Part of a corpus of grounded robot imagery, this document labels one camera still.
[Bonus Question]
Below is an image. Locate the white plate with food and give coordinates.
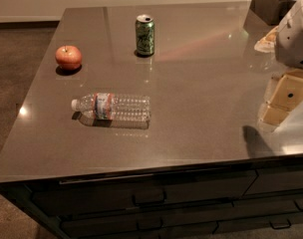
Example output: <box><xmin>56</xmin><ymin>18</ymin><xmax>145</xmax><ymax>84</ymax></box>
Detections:
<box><xmin>254</xmin><ymin>27</ymin><xmax>278</xmax><ymax>53</ymax></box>

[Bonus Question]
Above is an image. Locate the green soda can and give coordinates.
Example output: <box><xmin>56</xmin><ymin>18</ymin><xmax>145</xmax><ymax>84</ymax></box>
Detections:
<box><xmin>136</xmin><ymin>14</ymin><xmax>154</xmax><ymax>56</ymax></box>

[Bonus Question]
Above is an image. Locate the clear plastic water bottle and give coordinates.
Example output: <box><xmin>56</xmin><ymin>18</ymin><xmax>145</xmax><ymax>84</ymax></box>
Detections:
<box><xmin>71</xmin><ymin>93</ymin><xmax>151</xmax><ymax>122</ymax></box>

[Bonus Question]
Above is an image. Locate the dark drawer cabinet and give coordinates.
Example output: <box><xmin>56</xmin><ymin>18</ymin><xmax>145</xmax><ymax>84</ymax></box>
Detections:
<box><xmin>0</xmin><ymin>158</ymin><xmax>303</xmax><ymax>239</ymax></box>

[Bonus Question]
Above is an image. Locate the red apple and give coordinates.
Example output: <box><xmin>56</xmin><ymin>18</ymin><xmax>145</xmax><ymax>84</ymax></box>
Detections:
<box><xmin>55</xmin><ymin>45</ymin><xmax>82</xmax><ymax>71</ymax></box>

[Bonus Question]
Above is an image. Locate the dark box with snacks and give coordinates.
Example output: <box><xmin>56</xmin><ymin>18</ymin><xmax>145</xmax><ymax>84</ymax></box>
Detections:
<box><xmin>249</xmin><ymin>0</ymin><xmax>303</xmax><ymax>26</ymax></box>

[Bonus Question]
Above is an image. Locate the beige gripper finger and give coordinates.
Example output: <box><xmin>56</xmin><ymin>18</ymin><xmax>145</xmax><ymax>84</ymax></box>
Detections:
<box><xmin>259</xmin><ymin>104</ymin><xmax>289</xmax><ymax>125</ymax></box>

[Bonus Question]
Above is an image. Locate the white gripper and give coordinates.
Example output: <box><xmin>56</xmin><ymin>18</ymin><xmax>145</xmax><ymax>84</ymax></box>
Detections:
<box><xmin>266</xmin><ymin>0</ymin><xmax>303</xmax><ymax>112</ymax></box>

